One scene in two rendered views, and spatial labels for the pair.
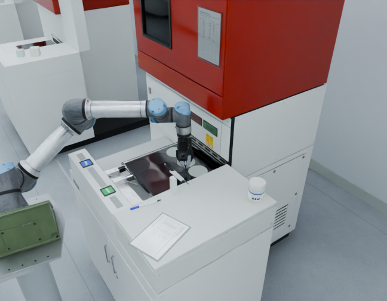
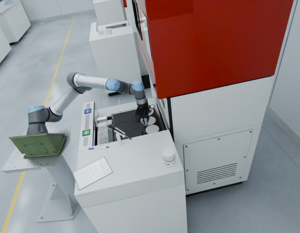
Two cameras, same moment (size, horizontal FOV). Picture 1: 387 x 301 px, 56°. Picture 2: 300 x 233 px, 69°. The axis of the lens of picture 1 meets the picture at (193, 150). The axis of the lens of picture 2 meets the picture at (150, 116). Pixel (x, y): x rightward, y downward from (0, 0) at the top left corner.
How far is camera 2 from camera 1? 79 cm
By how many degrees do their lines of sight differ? 25
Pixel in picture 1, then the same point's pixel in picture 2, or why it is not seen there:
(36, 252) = (44, 159)
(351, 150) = not seen: outside the picture
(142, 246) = (78, 177)
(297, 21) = (229, 22)
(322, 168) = (296, 137)
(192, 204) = (125, 155)
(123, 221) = (80, 156)
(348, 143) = not seen: outside the picture
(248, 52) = (176, 49)
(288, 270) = (229, 209)
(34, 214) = (40, 139)
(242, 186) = not seen: hidden behind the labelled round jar
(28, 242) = (40, 153)
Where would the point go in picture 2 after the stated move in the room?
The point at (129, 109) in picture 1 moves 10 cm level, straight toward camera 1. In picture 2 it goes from (96, 83) to (90, 92)
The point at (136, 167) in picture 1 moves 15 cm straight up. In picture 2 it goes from (117, 118) to (113, 103)
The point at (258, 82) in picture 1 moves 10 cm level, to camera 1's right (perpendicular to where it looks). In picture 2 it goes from (190, 72) to (208, 74)
